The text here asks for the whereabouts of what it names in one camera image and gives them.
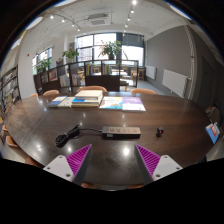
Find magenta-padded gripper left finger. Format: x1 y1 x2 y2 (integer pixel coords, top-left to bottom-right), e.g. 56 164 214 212
43 143 93 187

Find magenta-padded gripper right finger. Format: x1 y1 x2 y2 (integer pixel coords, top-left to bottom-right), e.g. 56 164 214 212
134 143 183 186

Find small black charger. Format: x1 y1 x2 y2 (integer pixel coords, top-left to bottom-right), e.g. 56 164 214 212
155 126 165 138

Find black power strip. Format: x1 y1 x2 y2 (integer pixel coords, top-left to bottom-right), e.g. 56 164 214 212
101 125 142 140

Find blue picture book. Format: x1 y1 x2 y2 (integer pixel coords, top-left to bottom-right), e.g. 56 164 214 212
204 121 222 145

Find thin white book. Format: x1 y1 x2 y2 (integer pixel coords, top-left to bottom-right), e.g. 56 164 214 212
58 96 76 108

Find thin blue book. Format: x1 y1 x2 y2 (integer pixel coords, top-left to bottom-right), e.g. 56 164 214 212
47 95 68 109

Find purple and white book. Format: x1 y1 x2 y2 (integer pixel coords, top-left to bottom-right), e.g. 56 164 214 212
121 96 147 113

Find stack of books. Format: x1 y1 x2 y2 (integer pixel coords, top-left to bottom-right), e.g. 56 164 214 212
70 89 104 108

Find brown chair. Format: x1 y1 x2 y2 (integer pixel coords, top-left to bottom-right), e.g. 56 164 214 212
204 105 222 125

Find large white radiator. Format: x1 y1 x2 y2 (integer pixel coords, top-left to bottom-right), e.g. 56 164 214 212
161 68 188 98

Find dark divider shelf unit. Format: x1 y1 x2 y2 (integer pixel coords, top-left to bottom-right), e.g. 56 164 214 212
32 59 139 94

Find dark grey door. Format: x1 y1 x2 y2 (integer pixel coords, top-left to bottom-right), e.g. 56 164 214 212
198 56 216 108

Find small white radiator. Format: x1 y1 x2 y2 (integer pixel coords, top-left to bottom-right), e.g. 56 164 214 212
145 65 157 80

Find small potted plant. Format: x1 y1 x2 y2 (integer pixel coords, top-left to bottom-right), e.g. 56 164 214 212
35 58 53 73

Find side window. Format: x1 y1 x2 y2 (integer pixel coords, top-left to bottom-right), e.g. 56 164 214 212
31 47 54 76

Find medium potted plant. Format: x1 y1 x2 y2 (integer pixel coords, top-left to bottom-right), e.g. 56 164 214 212
61 47 80 63

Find large window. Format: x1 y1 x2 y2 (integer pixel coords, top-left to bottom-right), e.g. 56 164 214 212
75 32 145 67

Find large potted plant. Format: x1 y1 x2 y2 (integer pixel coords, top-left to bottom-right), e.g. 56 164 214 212
98 39 123 61

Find ceiling spotlights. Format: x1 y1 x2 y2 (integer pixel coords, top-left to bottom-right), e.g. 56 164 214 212
48 0 138 33

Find ceiling air conditioner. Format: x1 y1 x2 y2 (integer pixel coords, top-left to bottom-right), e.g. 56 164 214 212
87 12 113 27

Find black power strip cable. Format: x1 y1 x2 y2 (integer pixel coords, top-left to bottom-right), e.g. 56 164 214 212
54 124 103 148

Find wall bookshelf unit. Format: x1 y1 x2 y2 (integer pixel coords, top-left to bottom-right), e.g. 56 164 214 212
0 64 22 113

